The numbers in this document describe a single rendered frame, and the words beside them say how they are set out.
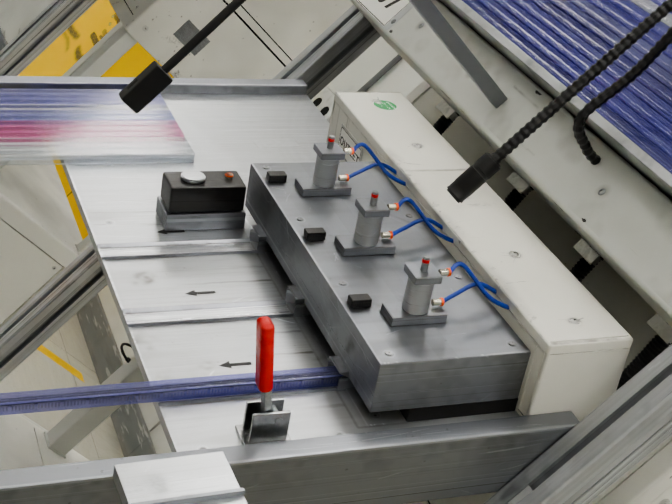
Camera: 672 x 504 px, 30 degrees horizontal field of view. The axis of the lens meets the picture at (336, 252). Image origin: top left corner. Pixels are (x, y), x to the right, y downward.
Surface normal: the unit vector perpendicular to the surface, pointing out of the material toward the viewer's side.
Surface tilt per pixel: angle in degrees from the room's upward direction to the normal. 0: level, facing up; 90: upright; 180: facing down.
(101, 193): 42
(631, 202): 90
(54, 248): 90
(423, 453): 90
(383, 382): 90
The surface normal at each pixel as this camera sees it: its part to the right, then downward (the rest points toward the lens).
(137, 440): -0.57, -0.55
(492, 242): 0.16, -0.86
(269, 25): 0.35, 0.51
